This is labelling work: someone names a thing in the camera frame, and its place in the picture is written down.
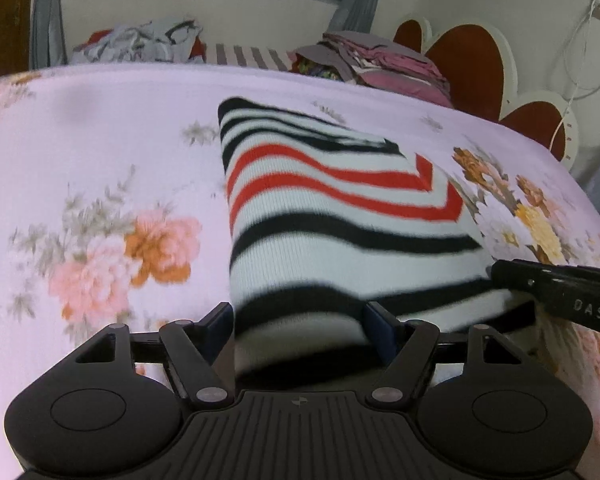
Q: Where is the white charger cable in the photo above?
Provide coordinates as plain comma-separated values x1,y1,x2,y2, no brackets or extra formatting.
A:
545,0,600,162

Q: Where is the brown white striped mattress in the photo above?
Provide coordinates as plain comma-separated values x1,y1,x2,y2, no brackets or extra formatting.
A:
202,42,297,72

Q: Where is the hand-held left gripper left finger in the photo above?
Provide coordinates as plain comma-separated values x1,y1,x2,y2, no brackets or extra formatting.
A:
75,302,236,409

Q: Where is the scalloped brown headboard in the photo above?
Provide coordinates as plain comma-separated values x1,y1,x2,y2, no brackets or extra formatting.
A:
392,17,579,175

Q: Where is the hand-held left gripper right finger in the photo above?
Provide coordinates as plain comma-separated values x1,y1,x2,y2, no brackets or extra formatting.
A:
363,302,524,409

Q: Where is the pink floral bed sheet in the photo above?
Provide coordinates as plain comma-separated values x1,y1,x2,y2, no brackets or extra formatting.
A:
0,62,600,480

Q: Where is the pile of grey white clothes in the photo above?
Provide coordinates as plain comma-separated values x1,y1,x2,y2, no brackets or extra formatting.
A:
72,20,206,65

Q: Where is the black white red striped sweater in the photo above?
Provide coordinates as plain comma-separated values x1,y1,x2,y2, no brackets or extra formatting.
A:
217,96,537,392

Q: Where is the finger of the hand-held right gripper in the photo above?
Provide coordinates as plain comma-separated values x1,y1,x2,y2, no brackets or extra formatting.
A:
488,258,548,295

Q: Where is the pile of pink folded clothes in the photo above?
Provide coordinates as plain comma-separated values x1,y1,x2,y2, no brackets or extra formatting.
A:
290,30,454,109

